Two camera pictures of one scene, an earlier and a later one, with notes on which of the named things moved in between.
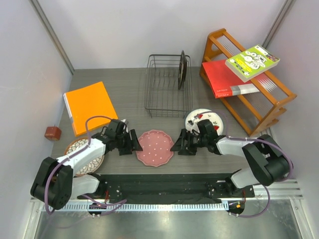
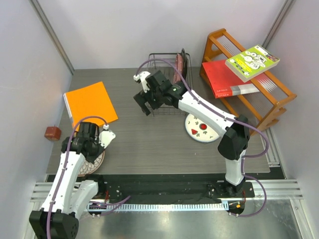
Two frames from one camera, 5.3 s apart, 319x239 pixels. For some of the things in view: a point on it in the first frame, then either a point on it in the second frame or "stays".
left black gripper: [132, 144] → [95, 140]
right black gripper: [188, 149] → [141, 98]
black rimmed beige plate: [182, 69] stays
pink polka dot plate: [156, 145] → [179, 65]
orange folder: [86, 102] stays
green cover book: [250, 64] stays
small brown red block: [53, 133] stays
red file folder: [224, 82] stays
